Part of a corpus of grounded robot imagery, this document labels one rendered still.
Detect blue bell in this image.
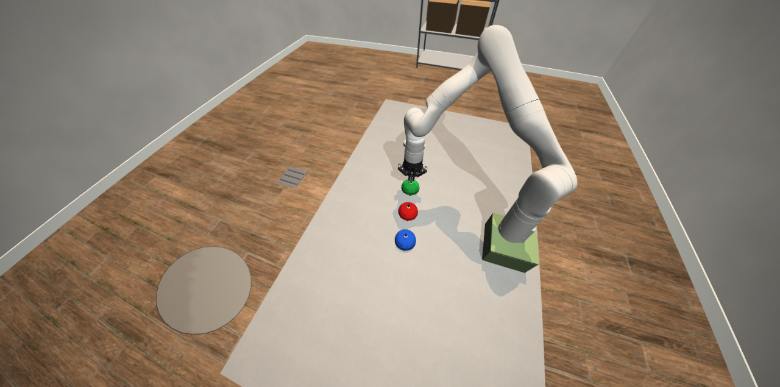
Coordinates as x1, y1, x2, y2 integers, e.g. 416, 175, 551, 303
395, 229, 416, 251

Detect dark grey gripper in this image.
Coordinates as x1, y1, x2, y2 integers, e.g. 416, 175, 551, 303
398, 157, 427, 182

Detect red dome bell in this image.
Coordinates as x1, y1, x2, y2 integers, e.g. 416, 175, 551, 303
399, 202, 418, 221

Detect green dome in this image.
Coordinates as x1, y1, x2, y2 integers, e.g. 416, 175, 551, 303
402, 179, 419, 196

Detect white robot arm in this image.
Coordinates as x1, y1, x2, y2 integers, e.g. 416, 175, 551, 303
403, 25, 577, 243

